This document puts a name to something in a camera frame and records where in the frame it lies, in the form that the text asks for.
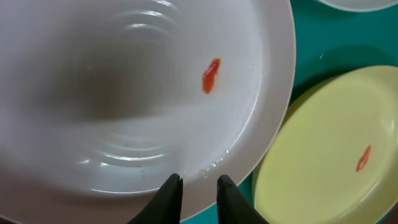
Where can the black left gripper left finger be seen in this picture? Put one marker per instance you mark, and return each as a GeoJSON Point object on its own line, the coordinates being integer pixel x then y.
{"type": "Point", "coordinates": [165, 206]}

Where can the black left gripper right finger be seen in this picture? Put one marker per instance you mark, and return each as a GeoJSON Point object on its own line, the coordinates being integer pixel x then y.
{"type": "Point", "coordinates": [232, 207]}

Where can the yellow-green plate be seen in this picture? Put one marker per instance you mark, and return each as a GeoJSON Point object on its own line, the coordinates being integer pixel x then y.
{"type": "Point", "coordinates": [335, 158]}

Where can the white plate with red stain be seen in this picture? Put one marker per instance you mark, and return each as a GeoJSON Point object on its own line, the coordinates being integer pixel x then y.
{"type": "Point", "coordinates": [101, 101]}

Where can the white plate far side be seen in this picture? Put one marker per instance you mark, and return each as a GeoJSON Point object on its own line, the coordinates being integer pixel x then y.
{"type": "Point", "coordinates": [359, 5]}

